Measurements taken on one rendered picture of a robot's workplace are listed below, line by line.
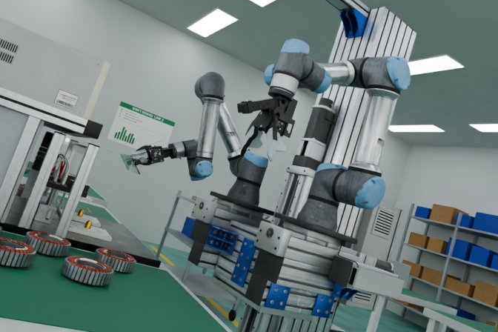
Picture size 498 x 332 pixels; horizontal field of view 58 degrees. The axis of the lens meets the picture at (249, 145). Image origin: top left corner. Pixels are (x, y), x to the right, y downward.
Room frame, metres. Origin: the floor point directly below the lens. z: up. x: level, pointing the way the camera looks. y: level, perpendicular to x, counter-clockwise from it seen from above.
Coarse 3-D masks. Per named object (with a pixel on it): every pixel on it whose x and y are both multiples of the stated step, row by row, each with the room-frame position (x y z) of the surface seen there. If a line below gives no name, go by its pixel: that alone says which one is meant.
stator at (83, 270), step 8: (72, 256) 1.07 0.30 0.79; (80, 256) 1.10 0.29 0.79; (64, 264) 1.04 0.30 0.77; (72, 264) 1.03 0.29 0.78; (80, 264) 1.03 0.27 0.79; (88, 264) 1.10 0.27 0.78; (96, 264) 1.10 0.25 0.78; (104, 264) 1.11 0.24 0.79; (64, 272) 1.03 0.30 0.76; (72, 272) 1.02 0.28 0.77; (80, 272) 1.02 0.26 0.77; (88, 272) 1.02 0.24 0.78; (96, 272) 1.03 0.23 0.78; (104, 272) 1.05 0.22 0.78; (112, 272) 1.07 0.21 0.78; (80, 280) 1.02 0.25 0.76; (88, 280) 1.02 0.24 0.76; (96, 280) 1.03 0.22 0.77; (104, 280) 1.05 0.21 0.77
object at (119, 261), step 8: (104, 248) 1.29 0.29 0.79; (96, 256) 1.24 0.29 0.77; (104, 256) 1.22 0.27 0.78; (112, 256) 1.23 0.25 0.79; (120, 256) 1.31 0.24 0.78; (128, 256) 1.30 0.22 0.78; (112, 264) 1.22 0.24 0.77; (120, 264) 1.23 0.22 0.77; (128, 264) 1.24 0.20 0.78; (128, 272) 1.25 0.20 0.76
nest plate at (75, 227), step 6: (72, 222) 1.57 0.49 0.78; (78, 222) 1.61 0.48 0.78; (72, 228) 1.47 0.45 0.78; (78, 228) 1.50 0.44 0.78; (84, 228) 1.54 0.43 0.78; (90, 228) 1.58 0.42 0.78; (96, 228) 1.62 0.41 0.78; (84, 234) 1.49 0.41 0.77; (90, 234) 1.50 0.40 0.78; (96, 234) 1.51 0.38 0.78; (102, 234) 1.54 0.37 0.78; (108, 234) 1.58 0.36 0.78; (108, 240) 1.52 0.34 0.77
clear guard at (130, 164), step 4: (60, 132) 1.81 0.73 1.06; (72, 136) 1.69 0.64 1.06; (80, 140) 1.83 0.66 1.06; (84, 140) 1.71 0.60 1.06; (96, 144) 1.73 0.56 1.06; (104, 148) 1.82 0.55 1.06; (108, 148) 1.75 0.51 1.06; (116, 152) 1.77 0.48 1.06; (120, 152) 1.77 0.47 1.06; (124, 156) 1.91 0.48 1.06; (128, 156) 1.83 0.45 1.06; (124, 160) 1.96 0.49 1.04; (128, 160) 1.87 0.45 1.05; (132, 160) 1.80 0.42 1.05; (124, 164) 2.01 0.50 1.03; (128, 164) 1.92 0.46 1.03; (132, 164) 1.84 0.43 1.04; (128, 168) 1.98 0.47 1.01; (132, 168) 1.89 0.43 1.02; (136, 168) 1.80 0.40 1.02; (136, 172) 1.84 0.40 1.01
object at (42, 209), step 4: (40, 204) 1.46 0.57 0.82; (44, 204) 1.48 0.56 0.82; (52, 204) 1.54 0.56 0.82; (40, 208) 1.46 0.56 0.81; (44, 208) 1.47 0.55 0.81; (48, 208) 1.47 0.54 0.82; (52, 208) 1.47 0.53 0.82; (36, 212) 1.46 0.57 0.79; (40, 212) 1.46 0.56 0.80; (44, 212) 1.47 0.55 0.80; (52, 212) 1.48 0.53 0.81; (36, 216) 1.46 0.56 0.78; (40, 216) 1.46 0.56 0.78; (44, 216) 1.47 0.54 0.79; (52, 216) 1.48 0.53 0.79; (36, 220) 1.46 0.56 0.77; (40, 220) 1.47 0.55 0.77; (44, 220) 1.47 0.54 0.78; (48, 220) 1.48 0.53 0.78
